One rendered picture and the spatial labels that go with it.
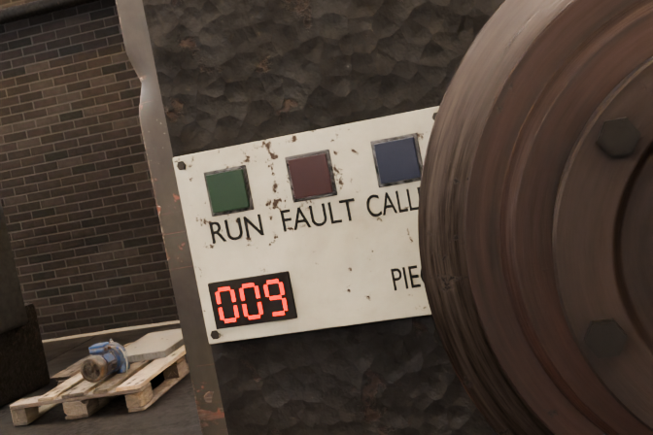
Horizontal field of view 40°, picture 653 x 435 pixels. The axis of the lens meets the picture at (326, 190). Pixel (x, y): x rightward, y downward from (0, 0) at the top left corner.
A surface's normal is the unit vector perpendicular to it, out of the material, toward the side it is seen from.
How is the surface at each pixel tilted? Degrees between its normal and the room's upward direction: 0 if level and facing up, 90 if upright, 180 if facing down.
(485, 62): 90
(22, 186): 90
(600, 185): 90
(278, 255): 90
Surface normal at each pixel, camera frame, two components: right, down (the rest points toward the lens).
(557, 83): -0.81, -0.49
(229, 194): -0.24, 0.10
